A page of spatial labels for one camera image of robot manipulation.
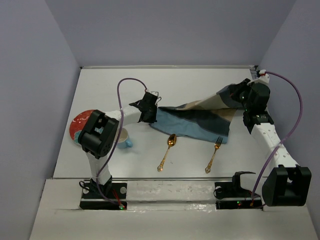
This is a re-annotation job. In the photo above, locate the striped blue beige cloth placemat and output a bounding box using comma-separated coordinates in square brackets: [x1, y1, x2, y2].
[150, 84, 242, 144]

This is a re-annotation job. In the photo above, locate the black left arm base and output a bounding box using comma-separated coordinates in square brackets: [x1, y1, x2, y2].
[79, 180, 128, 211]

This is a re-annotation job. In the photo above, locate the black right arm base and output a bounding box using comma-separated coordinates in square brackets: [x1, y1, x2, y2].
[213, 171, 264, 210]

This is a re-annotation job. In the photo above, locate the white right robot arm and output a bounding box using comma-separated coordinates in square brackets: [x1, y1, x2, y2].
[228, 79, 312, 207]

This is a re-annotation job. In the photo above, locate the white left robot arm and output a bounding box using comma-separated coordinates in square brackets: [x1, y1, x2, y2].
[78, 91, 160, 198]

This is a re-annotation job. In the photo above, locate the gold spoon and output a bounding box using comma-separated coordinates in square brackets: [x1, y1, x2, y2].
[157, 134, 177, 172]

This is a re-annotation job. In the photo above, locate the blue white mug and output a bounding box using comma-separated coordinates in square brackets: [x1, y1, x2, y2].
[116, 128, 133, 149]

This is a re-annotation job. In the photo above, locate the gold fork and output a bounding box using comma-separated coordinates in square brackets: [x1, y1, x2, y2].
[205, 136, 223, 174]

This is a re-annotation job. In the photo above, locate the red floral plate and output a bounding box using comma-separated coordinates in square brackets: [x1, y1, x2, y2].
[69, 109, 94, 145]

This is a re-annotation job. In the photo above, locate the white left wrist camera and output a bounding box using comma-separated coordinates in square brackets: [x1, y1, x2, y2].
[148, 90, 159, 98]

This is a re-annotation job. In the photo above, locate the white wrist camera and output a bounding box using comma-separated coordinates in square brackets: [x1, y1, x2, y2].
[248, 69, 270, 86]
[148, 90, 159, 98]

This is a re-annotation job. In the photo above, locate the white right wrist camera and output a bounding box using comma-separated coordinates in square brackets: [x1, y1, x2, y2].
[248, 69, 270, 86]

